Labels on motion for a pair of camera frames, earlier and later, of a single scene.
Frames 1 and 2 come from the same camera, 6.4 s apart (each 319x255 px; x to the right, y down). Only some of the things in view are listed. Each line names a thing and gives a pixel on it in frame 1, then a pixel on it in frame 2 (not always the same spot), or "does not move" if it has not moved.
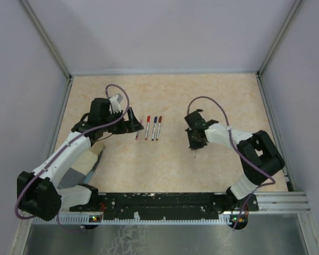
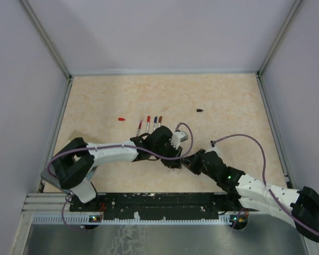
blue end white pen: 154,126 does not move
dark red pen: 160,119 does not move
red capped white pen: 148,127 does not move
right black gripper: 193,145 → 188,161
